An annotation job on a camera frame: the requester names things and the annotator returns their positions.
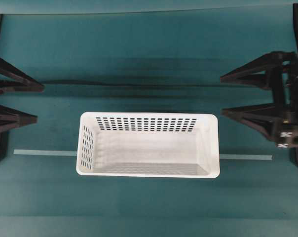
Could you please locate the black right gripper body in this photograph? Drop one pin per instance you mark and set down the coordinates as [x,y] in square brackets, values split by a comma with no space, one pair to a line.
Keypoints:
[285,96]

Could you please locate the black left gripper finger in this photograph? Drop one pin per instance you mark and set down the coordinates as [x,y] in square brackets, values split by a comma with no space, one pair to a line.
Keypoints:
[14,80]
[10,118]

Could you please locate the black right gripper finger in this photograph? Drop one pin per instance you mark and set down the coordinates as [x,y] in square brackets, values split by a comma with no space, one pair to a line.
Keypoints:
[261,72]
[266,119]

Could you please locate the white plastic perforated basket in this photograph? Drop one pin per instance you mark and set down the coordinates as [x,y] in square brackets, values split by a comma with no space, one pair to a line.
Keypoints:
[155,145]

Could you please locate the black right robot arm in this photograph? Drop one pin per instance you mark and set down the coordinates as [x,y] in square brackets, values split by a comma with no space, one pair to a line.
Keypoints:
[278,72]

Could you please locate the pale tape strip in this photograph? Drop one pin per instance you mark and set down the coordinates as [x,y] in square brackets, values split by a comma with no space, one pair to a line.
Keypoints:
[74,153]

